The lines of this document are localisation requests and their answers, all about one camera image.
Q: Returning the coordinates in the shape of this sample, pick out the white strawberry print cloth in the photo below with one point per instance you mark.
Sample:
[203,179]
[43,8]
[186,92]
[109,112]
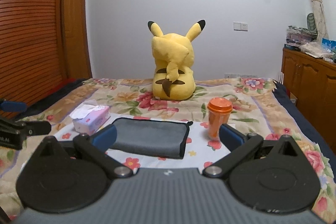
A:
[200,151]

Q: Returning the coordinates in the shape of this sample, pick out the wooden side cabinet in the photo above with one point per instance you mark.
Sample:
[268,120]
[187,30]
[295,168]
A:
[313,82]

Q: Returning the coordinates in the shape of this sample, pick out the stack of books and papers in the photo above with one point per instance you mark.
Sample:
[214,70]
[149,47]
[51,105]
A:
[305,40]

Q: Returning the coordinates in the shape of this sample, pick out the pink tissue pack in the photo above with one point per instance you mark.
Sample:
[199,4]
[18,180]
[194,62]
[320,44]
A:
[87,119]

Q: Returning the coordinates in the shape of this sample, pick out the white wall socket strip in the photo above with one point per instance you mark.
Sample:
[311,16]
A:
[235,76]

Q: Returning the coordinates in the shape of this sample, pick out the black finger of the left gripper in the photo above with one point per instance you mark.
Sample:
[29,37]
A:
[13,134]

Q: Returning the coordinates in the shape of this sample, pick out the dark blue bed sheet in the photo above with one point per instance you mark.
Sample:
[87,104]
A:
[304,125]

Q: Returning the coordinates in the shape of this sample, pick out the wooden slatted wardrobe door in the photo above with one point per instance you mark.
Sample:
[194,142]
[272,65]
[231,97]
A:
[32,58]

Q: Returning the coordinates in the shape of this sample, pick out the yellow Pikachu plush toy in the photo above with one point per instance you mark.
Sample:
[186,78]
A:
[173,56]

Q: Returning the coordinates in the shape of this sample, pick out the white wall switch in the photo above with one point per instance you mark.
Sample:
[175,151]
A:
[240,26]

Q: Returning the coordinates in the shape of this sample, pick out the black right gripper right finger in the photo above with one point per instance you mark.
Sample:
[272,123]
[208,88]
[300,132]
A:
[272,176]

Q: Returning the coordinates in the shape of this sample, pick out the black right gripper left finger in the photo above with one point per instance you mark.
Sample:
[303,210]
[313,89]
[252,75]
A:
[64,176]

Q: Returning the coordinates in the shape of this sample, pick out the purple and grey towel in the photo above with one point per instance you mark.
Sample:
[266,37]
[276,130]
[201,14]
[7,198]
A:
[151,138]

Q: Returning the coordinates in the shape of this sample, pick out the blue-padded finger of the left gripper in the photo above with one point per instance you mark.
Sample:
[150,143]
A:
[12,106]

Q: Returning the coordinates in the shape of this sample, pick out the orange lidded cup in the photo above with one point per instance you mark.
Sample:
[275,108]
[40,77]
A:
[220,110]

